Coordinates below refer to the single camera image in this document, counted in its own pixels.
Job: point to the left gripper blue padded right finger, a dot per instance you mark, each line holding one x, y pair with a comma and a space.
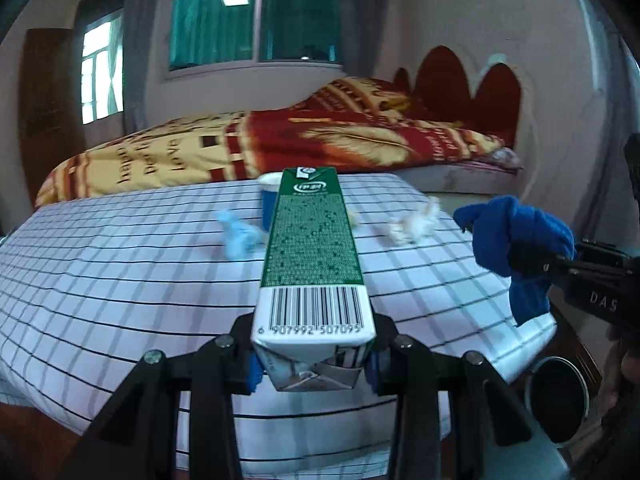
495, 437

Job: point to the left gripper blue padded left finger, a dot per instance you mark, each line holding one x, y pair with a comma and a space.
134, 436

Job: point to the blue sock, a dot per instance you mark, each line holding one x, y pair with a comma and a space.
515, 241

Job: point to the green toothpaste box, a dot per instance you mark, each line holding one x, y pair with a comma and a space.
313, 323

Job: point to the light blue face mask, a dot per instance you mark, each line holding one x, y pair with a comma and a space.
240, 239

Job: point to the black round trash bin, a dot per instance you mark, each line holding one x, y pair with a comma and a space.
557, 396

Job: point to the person's right hand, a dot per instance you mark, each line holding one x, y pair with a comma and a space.
621, 363

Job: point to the white checkered tablecloth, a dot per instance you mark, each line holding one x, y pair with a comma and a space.
88, 286

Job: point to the white crumpled tissue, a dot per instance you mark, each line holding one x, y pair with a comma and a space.
416, 225

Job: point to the red heart headboard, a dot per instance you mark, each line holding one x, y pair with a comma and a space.
441, 91

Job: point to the red yellow patterned blanket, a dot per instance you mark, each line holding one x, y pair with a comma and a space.
351, 124

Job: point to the side bright window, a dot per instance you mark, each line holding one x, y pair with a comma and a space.
101, 68

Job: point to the grey hanging curtain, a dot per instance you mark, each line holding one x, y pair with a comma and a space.
361, 34

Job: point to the brown wooden door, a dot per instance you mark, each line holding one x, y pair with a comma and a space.
49, 124

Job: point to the green glass window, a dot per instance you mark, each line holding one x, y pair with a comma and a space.
240, 32

